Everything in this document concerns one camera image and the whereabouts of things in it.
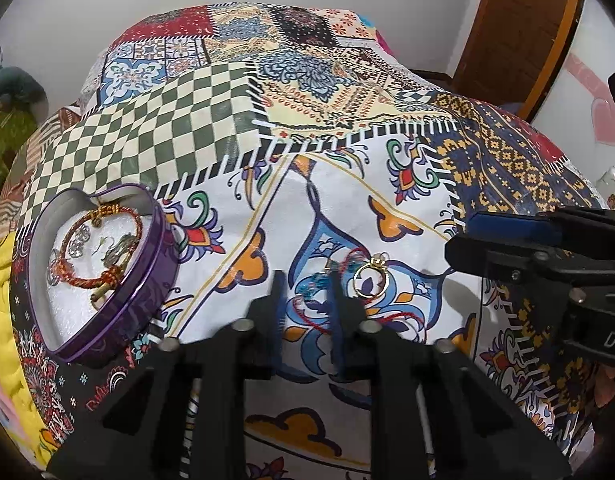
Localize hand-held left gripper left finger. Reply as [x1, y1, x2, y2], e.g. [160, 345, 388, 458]
[45, 269, 288, 480]

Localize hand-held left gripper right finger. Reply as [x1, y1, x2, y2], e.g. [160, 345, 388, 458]
[330, 270, 573, 480]

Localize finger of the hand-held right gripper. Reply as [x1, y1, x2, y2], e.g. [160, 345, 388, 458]
[445, 232, 589, 292]
[465, 207, 615, 242]

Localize thin red string bracelet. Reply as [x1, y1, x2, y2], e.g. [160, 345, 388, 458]
[294, 247, 419, 334]

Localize gold ring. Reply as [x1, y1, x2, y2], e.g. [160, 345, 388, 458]
[352, 255, 391, 297]

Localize purple heart-shaped tin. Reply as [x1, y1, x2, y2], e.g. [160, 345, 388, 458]
[26, 184, 181, 365]

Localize red braided bracelet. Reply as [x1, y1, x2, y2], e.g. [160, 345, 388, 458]
[52, 202, 145, 307]

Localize white box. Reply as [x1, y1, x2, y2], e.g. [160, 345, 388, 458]
[594, 165, 615, 212]

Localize patchwork printed blanket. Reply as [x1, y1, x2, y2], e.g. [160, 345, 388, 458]
[8, 2, 609, 480]

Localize white door with pink stickers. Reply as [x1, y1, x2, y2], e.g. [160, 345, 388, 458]
[529, 0, 615, 187]

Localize wooden wardrobe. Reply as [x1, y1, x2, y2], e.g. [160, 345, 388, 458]
[450, 0, 589, 122]

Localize silver flower earring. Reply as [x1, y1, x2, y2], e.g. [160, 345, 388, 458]
[68, 226, 92, 257]

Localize pink blue fleece blanket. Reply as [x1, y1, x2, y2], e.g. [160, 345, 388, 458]
[355, 10, 396, 57]

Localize yellow cloth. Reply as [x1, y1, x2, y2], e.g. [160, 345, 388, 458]
[0, 247, 54, 462]

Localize pink cloth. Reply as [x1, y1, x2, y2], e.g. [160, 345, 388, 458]
[0, 369, 19, 442]

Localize green patterned cloth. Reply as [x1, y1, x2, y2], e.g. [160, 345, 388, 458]
[0, 109, 37, 197]

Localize dark grey-green cloth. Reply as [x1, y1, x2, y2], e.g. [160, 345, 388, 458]
[0, 67, 49, 112]

